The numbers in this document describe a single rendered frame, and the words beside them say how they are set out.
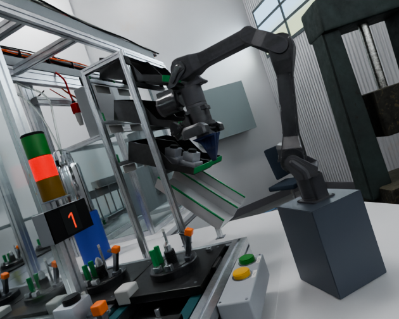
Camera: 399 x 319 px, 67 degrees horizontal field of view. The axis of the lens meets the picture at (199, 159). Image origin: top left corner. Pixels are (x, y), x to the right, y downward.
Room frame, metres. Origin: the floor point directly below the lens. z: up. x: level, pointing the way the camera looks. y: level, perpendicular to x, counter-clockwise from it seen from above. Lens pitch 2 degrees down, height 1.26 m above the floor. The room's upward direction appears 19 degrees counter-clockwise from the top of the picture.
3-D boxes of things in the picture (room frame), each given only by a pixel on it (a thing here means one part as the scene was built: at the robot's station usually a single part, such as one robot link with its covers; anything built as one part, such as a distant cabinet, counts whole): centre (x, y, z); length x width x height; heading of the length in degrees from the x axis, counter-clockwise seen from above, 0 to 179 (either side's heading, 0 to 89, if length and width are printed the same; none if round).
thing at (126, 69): (1.21, 0.16, 1.26); 0.36 x 0.21 x 0.80; 160
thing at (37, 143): (0.69, 0.34, 1.38); 0.05 x 0.05 x 0.05
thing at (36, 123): (1.95, 0.91, 1.56); 0.09 x 0.04 x 1.39; 160
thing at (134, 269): (0.91, 0.39, 1.01); 0.24 x 0.24 x 0.13; 70
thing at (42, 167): (0.69, 0.34, 1.33); 0.05 x 0.05 x 0.05
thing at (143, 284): (0.82, 0.16, 1.01); 0.24 x 0.24 x 0.13; 70
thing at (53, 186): (0.69, 0.34, 1.28); 0.05 x 0.05 x 0.05
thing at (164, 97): (0.82, 0.00, 1.43); 0.12 x 0.08 x 0.11; 66
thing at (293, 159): (0.72, -0.23, 1.15); 0.09 x 0.07 x 0.06; 156
